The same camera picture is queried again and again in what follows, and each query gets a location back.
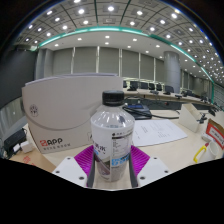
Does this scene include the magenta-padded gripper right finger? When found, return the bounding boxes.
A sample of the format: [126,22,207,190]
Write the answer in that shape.
[128,144,173,188]

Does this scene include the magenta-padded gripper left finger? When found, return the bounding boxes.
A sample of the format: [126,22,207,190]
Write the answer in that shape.
[52,144,97,188]

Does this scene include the clear water bottle black cap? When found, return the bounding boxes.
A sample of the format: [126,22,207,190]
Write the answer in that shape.
[90,89,136,183]

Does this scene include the white printed paper sheet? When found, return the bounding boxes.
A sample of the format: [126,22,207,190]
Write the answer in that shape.
[132,118,189,148]

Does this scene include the large white cardboard box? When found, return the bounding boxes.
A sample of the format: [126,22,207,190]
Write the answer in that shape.
[21,73,124,154]

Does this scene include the small white adapter block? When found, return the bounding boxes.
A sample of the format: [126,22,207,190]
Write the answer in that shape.
[19,140,34,154]

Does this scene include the long curved conference desk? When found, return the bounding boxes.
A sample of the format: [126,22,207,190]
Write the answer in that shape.
[122,87,221,111]

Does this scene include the row of black office chairs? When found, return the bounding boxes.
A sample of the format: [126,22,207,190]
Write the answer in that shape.
[123,79,176,96]

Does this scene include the black power adapter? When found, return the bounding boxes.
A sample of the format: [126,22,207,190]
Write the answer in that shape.
[3,128,28,156]

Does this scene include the open cardboard box red side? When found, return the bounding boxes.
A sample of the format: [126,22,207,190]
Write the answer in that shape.
[200,118,224,151]

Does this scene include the round ceiling lights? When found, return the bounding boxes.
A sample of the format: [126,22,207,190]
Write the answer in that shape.
[23,0,224,78]

